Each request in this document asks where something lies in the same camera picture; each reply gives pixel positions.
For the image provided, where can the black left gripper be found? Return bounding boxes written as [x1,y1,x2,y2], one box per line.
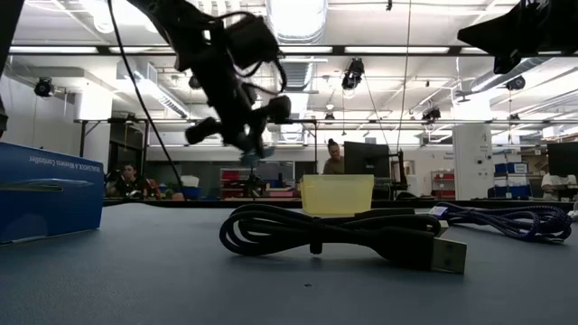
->
[184,44,293,157]

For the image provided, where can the purple braided USB-C cable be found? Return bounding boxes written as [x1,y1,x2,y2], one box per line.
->
[428,201,573,245]

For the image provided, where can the person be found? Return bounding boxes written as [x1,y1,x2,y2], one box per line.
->
[540,172,578,202]
[106,162,162,200]
[322,138,347,176]

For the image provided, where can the yellow translucent plastic bin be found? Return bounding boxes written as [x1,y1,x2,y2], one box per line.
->
[299,173,375,216]

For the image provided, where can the black computer monitor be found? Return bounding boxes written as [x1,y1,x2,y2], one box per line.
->
[343,141,391,179]
[546,142,578,177]

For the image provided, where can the red bin shelf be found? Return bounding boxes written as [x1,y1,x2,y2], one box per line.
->
[430,170,456,199]

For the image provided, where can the white column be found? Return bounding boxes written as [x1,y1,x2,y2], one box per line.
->
[452,124,494,200]

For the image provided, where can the blue storage bins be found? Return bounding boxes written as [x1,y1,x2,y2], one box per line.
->
[487,161,545,200]

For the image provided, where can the black metal frame stand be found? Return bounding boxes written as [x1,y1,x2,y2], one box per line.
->
[288,117,319,176]
[73,117,151,200]

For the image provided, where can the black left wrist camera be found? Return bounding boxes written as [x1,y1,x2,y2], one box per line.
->
[224,12,284,71]

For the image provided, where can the white ceiling air duct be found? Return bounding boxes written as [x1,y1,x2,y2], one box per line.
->
[116,58,191,119]

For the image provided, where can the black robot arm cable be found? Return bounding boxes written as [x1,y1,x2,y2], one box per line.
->
[106,0,187,194]

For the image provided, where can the black overhead frame bar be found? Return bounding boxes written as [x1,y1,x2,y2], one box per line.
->
[7,43,498,58]

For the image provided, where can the silver round ceiling duct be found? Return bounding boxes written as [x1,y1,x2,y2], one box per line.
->
[266,0,329,44]

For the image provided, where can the black coiled USB cable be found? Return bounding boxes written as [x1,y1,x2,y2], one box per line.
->
[219,202,469,275]

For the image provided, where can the thin black hanging cable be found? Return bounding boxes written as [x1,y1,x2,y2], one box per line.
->
[396,0,413,153]

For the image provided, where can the blue wireless controller box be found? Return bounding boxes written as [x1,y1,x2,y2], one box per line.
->
[0,142,105,247]

